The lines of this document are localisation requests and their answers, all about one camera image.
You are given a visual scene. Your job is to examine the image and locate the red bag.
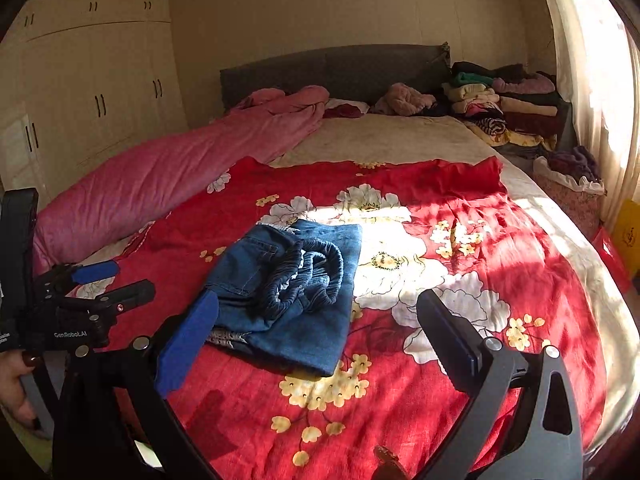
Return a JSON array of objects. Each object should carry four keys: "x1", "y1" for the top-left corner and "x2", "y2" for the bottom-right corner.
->
[{"x1": 590, "y1": 225, "x2": 633, "y2": 293}]

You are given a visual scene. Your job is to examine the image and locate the cream curtain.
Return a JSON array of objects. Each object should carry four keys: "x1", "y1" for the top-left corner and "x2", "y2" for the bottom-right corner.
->
[{"x1": 532, "y1": 0, "x2": 640, "y2": 231}]

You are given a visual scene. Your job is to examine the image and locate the yellow bag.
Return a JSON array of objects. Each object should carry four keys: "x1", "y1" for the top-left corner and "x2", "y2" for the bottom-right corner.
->
[{"x1": 612, "y1": 199, "x2": 640, "y2": 281}]

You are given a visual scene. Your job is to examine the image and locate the grey upholstered headboard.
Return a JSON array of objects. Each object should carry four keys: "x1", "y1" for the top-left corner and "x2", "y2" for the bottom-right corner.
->
[{"x1": 220, "y1": 42, "x2": 451, "y2": 111}]

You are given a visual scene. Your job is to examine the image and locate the pile of folded clothes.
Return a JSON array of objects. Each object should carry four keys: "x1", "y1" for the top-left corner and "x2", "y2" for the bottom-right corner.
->
[{"x1": 440, "y1": 60, "x2": 568, "y2": 148}]

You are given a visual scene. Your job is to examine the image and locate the cream wardrobe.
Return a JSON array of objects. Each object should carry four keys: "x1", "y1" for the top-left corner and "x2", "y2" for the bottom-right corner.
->
[{"x1": 0, "y1": 0, "x2": 188, "y2": 206}]

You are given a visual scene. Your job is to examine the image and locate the pink quilt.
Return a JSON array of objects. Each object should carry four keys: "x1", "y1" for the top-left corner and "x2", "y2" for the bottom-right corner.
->
[{"x1": 32, "y1": 85, "x2": 331, "y2": 266}]

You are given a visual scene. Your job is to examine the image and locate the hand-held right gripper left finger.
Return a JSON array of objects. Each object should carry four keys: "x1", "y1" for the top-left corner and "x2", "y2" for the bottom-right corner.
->
[{"x1": 52, "y1": 290, "x2": 236, "y2": 480}]

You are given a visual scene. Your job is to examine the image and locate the cream bed sheet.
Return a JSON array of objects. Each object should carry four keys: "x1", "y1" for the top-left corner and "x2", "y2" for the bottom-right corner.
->
[{"x1": 270, "y1": 112, "x2": 640, "y2": 461}]

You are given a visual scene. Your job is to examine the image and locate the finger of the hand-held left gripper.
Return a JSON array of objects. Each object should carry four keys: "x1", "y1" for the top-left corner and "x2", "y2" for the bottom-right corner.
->
[
  {"x1": 37, "y1": 260, "x2": 121, "y2": 300},
  {"x1": 65, "y1": 280, "x2": 156, "y2": 323}
]

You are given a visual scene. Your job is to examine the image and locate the yellow-green cloth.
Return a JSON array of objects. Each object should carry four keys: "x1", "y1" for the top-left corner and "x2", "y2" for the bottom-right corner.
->
[{"x1": 20, "y1": 427, "x2": 56, "y2": 471}]

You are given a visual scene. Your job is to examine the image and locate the purple clothes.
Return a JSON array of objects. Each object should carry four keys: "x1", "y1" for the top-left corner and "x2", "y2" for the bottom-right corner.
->
[{"x1": 547, "y1": 146, "x2": 601, "y2": 183}]

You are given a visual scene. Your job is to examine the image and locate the person's left hand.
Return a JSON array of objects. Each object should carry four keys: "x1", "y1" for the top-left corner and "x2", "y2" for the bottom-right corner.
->
[{"x1": 0, "y1": 350, "x2": 42, "y2": 431}]

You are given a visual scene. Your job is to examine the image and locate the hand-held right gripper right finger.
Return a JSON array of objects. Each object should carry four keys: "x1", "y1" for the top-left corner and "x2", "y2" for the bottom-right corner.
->
[{"x1": 416, "y1": 288, "x2": 586, "y2": 480}]

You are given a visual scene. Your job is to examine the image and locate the red floral blanket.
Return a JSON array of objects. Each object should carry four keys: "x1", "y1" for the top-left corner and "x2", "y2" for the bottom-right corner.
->
[{"x1": 65, "y1": 156, "x2": 608, "y2": 480}]

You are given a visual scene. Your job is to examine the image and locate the pink fuzzy garment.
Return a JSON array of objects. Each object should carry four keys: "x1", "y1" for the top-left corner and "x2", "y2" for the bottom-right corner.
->
[{"x1": 370, "y1": 82, "x2": 436, "y2": 117}]

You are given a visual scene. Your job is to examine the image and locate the floral laundry basket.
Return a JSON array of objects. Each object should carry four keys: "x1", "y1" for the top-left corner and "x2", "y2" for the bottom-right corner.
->
[{"x1": 532, "y1": 156, "x2": 606, "y2": 226}]

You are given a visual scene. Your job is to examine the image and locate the dark red cloth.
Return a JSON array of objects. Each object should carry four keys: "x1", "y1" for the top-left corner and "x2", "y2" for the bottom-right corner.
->
[{"x1": 322, "y1": 100, "x2": 371, "y2": 120}]

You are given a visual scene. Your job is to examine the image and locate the blue denim pants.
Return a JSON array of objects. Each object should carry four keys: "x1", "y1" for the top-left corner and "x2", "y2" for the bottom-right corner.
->
[{"x1": 202, "y1": 219, "x2": 363, "y2": 377}]

